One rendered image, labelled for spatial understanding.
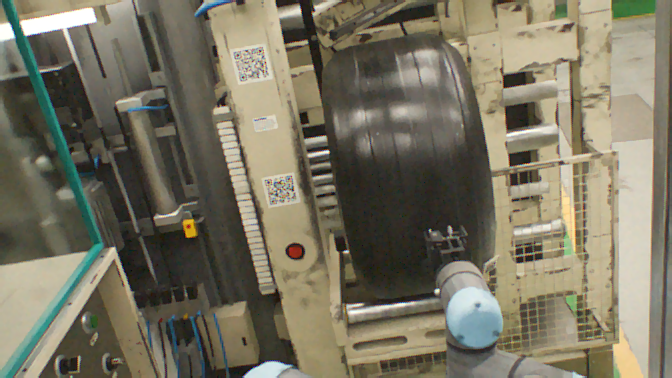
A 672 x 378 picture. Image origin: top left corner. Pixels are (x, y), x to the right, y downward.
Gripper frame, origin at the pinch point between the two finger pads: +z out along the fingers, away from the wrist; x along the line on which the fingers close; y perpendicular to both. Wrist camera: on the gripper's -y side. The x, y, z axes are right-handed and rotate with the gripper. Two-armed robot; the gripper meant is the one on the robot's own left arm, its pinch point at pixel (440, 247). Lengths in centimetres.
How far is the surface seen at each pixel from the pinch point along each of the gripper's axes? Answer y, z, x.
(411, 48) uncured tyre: 37.2, 18.9, -1.9
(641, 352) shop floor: -102, 104, -82
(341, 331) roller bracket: -22.1, 13.6, 23.7
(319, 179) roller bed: 1, 62, 26
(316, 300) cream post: -18.8, 24.7, 29.3
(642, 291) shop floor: -97, 143, -101
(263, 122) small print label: 27.5, 19.1, 31.9
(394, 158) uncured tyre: 18.9, 1.5, 6.1
